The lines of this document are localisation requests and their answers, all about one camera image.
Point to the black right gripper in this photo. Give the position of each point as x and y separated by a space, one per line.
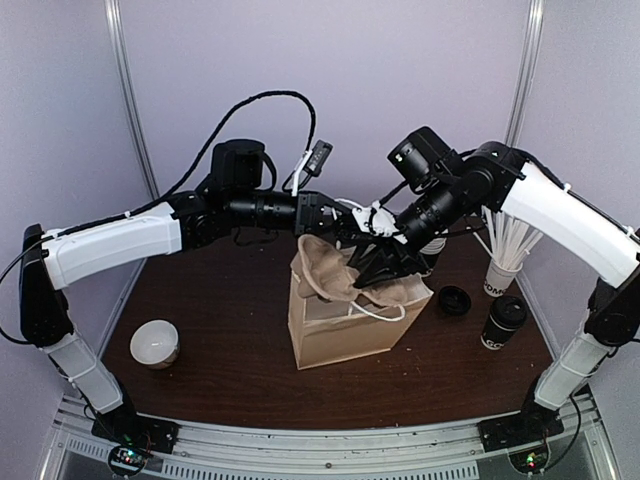
401 262

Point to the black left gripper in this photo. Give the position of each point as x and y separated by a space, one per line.
310 211

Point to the cardboard cup carrier tray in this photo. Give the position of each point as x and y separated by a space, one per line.
322 271

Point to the brown paper takeout bag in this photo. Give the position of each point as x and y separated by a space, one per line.
324 333

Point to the black paper coffee cup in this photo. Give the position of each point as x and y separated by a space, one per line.
495 336

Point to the black plastic cup lid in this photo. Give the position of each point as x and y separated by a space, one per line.
509 311

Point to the stack of black paper cups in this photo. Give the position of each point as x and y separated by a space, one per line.
431 252

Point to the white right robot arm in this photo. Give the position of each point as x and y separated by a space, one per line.
450 186

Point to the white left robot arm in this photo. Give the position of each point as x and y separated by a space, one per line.
229 197

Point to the stack of black cup lids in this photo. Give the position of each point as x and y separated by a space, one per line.
454 301

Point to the white cup holding straws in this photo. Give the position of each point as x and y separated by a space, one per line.
498 279

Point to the wrapped white straws bundle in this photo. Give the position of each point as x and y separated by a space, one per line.
510 240

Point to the white ceramic bowl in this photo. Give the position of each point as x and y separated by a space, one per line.
155 344

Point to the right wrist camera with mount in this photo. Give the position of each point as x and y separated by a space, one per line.
375 220

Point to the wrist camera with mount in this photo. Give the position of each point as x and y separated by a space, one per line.
375 220
308 167

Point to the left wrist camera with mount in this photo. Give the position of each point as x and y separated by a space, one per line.
308 167

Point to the aluminium front rail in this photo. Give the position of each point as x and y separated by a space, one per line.
450 450

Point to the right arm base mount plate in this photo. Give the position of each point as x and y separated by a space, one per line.
519 429

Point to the right aluminium frame post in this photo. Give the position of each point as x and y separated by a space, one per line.
527 69

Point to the aluminium frame post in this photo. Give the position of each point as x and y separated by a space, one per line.
118 41
527 69

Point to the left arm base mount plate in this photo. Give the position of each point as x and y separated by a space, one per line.
142 435

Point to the left aluminium frame post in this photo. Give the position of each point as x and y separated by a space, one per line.
118 41

